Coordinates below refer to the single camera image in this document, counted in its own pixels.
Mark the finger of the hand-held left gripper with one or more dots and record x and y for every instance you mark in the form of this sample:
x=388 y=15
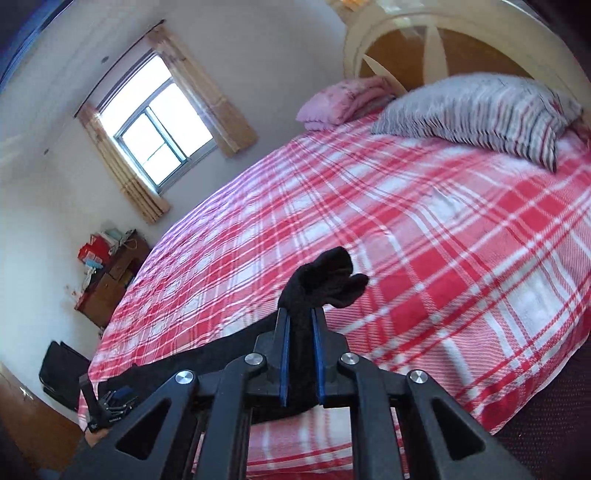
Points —
x=123 y=393

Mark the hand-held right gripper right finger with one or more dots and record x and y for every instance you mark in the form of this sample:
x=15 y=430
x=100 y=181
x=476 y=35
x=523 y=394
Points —
x=318 y=360

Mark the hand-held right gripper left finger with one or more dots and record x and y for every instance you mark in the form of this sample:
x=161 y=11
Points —
x=285 y=360

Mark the black pants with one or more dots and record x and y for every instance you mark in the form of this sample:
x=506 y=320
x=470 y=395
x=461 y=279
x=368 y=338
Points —
x=318 y=281

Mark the black folding chair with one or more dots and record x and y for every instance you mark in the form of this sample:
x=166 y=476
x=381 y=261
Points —
x=60 y=369

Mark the brown wooden door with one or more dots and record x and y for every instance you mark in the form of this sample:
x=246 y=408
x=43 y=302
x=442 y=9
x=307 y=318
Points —
x=27 y=424

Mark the brown wooden desk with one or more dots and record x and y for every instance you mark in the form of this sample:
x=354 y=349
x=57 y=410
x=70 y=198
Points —
x=108 y=290

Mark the light blue box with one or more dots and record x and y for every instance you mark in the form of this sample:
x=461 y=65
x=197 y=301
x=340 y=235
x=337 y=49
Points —
x=94 y=263

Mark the red gift bag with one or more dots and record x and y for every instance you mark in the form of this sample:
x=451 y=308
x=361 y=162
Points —
x=92 y=251

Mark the white plastic bag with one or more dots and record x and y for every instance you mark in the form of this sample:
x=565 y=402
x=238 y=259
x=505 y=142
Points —
x=113 y=236

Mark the bed with red plaid sheet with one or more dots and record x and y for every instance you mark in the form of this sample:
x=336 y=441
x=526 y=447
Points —
x=415 y=230

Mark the beige floral curtain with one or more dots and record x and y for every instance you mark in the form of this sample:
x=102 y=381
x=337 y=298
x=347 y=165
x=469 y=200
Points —
x=134 y=184
x=207 y=97

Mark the dark maroon cloth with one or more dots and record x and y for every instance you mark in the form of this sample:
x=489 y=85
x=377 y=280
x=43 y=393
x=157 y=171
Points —
x=554 y=415

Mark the small sliding window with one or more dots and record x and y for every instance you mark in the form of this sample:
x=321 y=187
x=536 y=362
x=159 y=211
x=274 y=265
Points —
x=152 y=134

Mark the pink folded blanket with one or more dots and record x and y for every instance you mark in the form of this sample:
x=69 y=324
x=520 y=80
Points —
x=337 y=99

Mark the grey striped pillow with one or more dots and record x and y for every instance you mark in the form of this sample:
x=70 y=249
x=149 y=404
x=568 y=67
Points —
x=461 y=110

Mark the cream and wood headboard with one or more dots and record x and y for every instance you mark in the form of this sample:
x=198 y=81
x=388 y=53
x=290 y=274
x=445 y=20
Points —
x=401 y=46

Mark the black curtain rod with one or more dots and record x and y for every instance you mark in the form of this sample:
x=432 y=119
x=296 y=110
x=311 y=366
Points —
x=160 y=24

